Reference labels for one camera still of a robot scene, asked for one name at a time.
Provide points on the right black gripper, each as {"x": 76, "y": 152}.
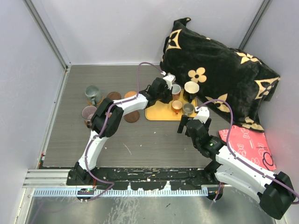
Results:
{"x": 184, "y": 119}

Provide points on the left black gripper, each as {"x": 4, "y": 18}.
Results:
{"x": 168, "y": 96}

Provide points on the small orange cup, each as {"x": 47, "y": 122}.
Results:
{"x": 176, "y": 106}

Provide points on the pink mug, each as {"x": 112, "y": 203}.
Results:
{"x": 176, "y": 91}

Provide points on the light woven coaster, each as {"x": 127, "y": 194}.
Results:
{"x": 130, "y": 94}

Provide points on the black cup cream inside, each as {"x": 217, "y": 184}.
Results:
{"x": 190, "y": 91}

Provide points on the dark brown wooden coaster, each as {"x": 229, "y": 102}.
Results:
{"x": 114, "y": 95}

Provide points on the grey mug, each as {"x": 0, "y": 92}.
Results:
{"x": 93, "y": 91}

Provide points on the purple transparent cup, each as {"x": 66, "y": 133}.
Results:
{"x": 88, "y": 112}

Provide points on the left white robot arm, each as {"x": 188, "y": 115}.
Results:
{"x": 107, "y": 118}

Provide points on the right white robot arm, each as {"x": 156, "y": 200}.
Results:
{"x": 274, "y": 192}

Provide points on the small grey cup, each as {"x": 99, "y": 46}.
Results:
{"x": 188, "y": 109}

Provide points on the yellow tray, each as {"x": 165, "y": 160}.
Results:
{"x": 165, "y": 112}

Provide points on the black floral pillow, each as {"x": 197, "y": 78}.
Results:
{"x": 232, "y": 82}

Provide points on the red patterned bag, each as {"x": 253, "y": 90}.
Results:
{"x": 251, "y": 145}

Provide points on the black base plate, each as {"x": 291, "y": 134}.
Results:
{"x": 143, "y": 178}

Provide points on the white cable duct rail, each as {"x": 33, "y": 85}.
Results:
{"x": 69, "y": 192}

